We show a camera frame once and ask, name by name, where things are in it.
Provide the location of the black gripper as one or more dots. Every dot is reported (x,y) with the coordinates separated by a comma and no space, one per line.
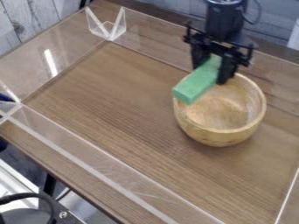
(236,50)

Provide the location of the green rectangular block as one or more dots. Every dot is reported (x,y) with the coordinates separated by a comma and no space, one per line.
(195,84)

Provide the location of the brown wooden bowl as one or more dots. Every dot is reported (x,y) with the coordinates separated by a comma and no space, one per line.
(226,115)

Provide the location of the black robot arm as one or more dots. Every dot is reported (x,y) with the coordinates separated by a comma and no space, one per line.
(222,38)

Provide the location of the black table leg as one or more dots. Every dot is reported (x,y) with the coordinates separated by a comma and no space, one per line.
(50,184)

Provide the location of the clear acrylic corner bracket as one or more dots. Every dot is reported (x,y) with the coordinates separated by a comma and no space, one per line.
(107,30)

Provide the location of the clear acrylic tray wall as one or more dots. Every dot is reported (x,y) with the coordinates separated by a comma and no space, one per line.
(110,184)

